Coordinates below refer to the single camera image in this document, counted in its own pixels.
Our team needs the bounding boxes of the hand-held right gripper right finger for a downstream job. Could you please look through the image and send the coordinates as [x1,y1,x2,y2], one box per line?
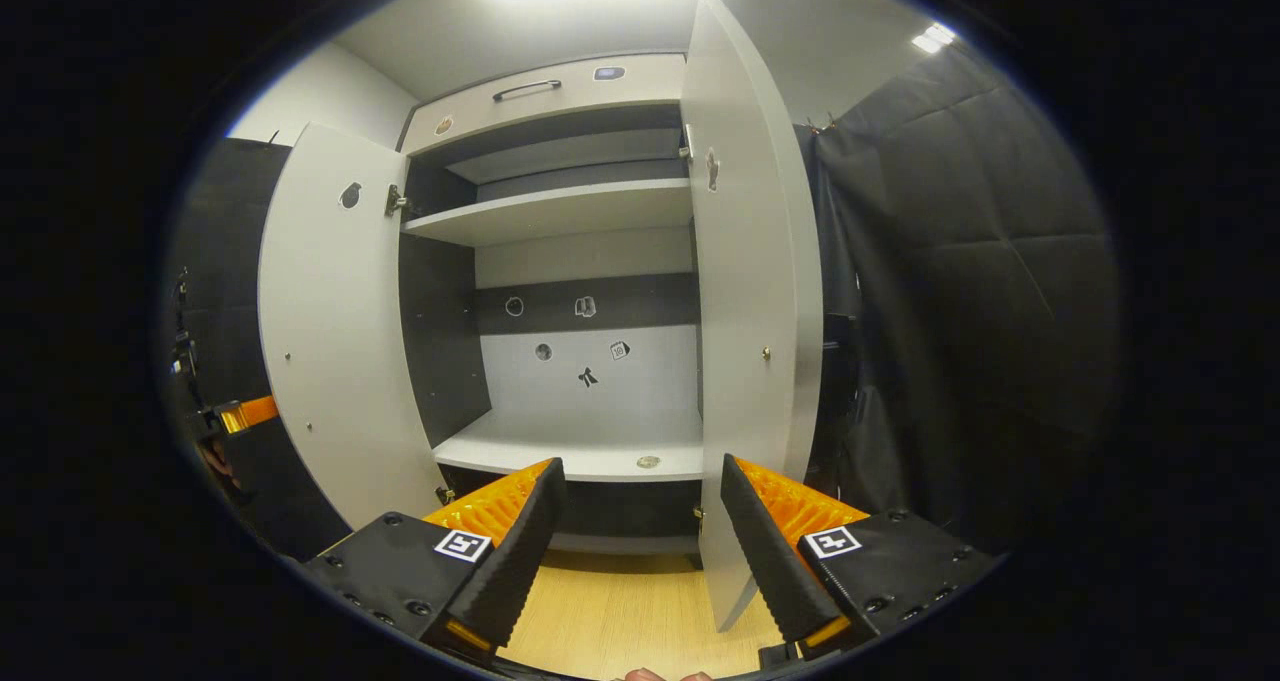
[720,454,1001,654]

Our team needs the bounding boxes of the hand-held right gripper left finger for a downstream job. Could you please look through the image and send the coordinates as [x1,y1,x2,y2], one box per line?
[300,458,567,662]

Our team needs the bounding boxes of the grey cabinet door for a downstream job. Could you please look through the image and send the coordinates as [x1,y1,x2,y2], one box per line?
[680,0,827,634]
[258,123,448,532]

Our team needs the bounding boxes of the grey double-door shoe cabinet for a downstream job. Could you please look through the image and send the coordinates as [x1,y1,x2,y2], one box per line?
[258,0,827,634]

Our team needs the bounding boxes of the grey cabinet shelf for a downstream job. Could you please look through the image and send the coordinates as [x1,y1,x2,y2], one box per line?
[432,407,705,484]
[400,178,694,250]

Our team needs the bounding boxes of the grey cabinet drawer front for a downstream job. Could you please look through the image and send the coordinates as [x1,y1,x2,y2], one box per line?
[400,53,689,158]

